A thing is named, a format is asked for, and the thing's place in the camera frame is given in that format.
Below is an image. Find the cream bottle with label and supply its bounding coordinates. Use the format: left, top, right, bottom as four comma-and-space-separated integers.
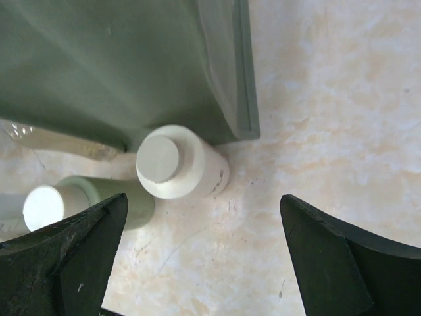
136, 125, 230, 200

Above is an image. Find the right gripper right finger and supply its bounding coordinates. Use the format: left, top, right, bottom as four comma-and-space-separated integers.
280, 194, 420, 315

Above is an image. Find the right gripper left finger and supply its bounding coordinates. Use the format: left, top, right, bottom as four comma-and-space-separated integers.
1, 193, 128, 315

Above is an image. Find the green canvas bag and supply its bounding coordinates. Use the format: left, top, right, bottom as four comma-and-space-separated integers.
1, 1, 260, 152

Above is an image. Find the clear bottle black cap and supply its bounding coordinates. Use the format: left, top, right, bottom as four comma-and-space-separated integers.
0, 194, 30, 242

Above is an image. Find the green bottle white cap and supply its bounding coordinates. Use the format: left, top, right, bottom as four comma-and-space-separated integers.
22, 176, 155, 231

